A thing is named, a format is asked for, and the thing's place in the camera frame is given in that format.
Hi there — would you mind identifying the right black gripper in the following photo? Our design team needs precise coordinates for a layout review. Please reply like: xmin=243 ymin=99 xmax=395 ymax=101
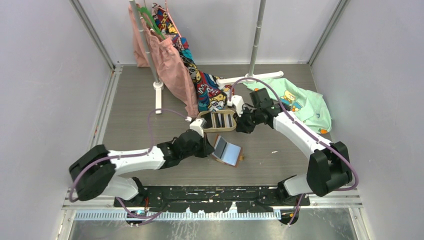
xmin=232 ymin=105 xmax=261 ymax=134

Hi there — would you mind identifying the brown leather card holder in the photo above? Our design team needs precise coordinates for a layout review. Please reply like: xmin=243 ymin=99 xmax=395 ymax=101
xmin=210 ymin=134 xmax=244 ymax=167

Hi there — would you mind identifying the beige oval card tray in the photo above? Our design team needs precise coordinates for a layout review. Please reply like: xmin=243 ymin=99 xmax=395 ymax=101
xmin=197 ymin=109 xmax=238 ymax=133

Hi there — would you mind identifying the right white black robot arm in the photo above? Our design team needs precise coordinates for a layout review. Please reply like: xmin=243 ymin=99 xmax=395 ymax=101
xmin=228 ymin=88 xmax=354 ymax=206

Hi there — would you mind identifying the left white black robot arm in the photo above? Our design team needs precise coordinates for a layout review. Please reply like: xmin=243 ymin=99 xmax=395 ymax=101
xmin=68 ymin=129 xmax=215 ymax=207

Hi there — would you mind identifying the colourful comic print garment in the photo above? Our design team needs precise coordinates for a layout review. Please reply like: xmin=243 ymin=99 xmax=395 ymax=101
xmin=152 ymin=3 xmax=230 ymax=112

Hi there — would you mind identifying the right white rack stand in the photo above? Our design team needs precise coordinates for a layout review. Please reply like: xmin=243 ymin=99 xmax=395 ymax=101
xmin=216 ymin=0 xmax=285 ymax=86

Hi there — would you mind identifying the white rack stand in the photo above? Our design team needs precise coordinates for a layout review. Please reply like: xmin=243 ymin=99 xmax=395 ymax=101
xmin=129 ymin=0 xmax=164 ymax=115
xmin=216 ymin=0 xmax=285 ymax=86

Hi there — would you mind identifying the mint green garment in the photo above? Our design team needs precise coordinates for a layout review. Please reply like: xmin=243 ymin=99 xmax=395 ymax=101
xmin=264 ymin=78 xmax=332 ymax=134

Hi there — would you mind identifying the left white rack stand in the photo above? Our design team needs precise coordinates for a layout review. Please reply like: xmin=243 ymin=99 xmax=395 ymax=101
xmin=129 ymin=0 xmax=164 ymax=115

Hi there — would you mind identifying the green clothes hanger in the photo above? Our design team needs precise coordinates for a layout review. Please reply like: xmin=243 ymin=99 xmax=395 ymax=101
xmin=137 ymin=7 xmax=166 ymax=41

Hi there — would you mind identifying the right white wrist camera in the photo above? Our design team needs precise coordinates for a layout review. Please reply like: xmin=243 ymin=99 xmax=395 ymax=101
xmin=227 ymin=95 xmax=245 ymax=117

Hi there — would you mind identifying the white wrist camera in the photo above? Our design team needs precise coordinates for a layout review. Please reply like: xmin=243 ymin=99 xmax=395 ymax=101
xmin=189 ymin=118 xmax=206 ymax=138
xmin=227 ymin=95 xmax=245 ymax=117

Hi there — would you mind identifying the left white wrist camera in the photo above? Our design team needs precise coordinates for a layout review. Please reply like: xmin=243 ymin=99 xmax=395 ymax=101
xmin=189 ymin=118 xmax=206 ymax=138

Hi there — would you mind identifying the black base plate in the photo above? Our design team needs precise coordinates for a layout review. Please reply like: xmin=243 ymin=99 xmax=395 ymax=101
xmin=123 ymin=185 xmax=310 ymax=225

